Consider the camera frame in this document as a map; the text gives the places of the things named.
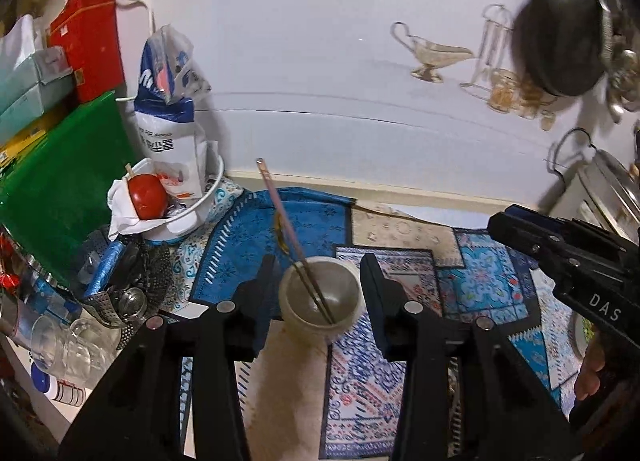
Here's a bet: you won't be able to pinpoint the metal tea strainer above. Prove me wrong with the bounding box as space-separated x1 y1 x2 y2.
117 288 151 323

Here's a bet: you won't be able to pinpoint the blue plastic roll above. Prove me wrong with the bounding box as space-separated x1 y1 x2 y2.
82 241 126 299

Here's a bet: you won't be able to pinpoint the green patterned plate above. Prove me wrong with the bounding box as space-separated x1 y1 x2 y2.
570 313 596 362

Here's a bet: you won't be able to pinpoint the white cord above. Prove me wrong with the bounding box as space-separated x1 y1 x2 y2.
92 0 156 42

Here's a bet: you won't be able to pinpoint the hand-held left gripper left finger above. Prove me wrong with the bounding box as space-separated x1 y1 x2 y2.
57 255 277 461

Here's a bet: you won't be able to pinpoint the metal steamer basket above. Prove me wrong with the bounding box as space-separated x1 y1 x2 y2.
75 226 173 342

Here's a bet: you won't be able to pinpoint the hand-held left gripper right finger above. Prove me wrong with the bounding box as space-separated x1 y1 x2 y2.
360 253 585 461

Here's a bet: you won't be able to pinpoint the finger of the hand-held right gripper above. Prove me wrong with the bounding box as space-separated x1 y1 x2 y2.
487 208 632 288

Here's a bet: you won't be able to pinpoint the hanging metal kitchen utensils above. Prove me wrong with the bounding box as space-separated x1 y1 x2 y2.
602 0 640 124

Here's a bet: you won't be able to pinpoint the thin dark chopstick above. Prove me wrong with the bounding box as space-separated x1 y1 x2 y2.
292 261 335 326

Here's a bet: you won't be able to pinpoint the white blue flour bag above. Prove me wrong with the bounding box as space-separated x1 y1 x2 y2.
132 24 221 199

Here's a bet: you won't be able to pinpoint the green plastic board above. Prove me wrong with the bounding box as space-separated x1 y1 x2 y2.
0 91 142 288

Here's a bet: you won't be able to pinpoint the red white snack packet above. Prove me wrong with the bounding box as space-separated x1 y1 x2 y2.
0 236 22 292

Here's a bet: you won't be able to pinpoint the beige cup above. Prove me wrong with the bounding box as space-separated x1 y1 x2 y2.
277 256 363 344

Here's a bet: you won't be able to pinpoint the white crumpled wrap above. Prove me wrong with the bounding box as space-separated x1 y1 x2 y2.
106 158 173 237

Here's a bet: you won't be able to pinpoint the black frying pan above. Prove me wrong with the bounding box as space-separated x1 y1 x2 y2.
517 0 613 97

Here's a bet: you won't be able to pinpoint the red tomato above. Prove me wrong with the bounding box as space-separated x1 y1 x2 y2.
127 174 168 219

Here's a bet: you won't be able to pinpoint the white jar blue lid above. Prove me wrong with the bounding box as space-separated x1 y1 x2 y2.
30 366 87 408

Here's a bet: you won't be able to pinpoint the person's right hand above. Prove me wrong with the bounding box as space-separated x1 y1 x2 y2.
574 336 607 402

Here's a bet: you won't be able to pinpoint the white bowl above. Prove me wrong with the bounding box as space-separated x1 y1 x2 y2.
107 154 226 242

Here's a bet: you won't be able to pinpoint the patterned patchwork table cloth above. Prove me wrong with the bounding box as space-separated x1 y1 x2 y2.
165 176 596 461

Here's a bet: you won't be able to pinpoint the yellow box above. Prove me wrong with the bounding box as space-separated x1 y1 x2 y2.
0 111 57 164

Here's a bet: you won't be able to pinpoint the clear glass cup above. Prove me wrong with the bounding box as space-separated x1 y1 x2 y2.
62 318 122 392
30 316 67 372

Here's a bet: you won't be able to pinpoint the red carton box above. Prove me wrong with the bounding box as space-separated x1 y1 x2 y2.
47 0 126 104

